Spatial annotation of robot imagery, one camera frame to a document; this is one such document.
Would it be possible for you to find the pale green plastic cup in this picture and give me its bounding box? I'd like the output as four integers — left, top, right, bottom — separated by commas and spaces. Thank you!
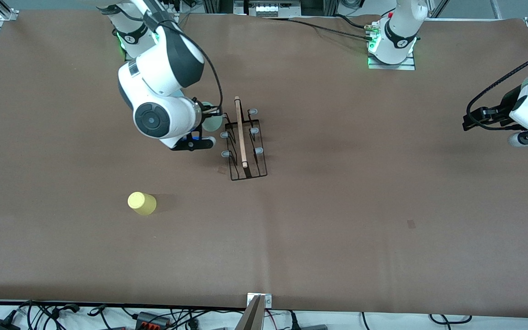
201, 102, 224, 133

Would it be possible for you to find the black wire cup holder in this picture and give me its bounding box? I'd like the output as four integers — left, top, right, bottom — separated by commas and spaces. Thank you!
220, 95, 268, 181

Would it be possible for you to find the yellow plastic cup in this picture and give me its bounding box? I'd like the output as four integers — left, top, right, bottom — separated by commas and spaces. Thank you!
127, 192, 157, 216

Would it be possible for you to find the grey control box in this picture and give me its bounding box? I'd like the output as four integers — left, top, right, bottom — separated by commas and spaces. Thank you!
233, 0, 302, 18

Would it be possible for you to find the brown paper table cover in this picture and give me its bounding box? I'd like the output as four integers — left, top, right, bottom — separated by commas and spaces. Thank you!
0, 9, 528, 319

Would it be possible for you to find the black orange power strip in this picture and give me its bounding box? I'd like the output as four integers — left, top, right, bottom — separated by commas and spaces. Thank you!
133, 312, 171, 329

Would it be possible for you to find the grey aluminium bar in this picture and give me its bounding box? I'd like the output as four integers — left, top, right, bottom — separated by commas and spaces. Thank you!
234, 296, 265, 330

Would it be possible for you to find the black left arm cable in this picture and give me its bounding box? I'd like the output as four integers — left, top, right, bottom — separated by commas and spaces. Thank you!
467, 46, 528, 131

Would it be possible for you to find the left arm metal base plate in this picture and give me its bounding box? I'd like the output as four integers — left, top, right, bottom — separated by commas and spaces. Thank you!
368, 50, 416, 71

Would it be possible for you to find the black base power cable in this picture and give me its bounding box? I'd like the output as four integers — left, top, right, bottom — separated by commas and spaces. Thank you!
264, 14, 377, 44

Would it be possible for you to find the silver metal mounting bracket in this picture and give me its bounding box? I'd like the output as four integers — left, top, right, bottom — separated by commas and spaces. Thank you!
247, 293, 273, 308

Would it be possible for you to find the black looped floor cable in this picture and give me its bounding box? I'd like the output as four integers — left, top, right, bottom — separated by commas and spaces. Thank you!
429, 314, 472, 325

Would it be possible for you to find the tangled black cable bundle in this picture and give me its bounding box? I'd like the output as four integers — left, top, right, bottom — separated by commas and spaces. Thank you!
0, 300, 109, 330

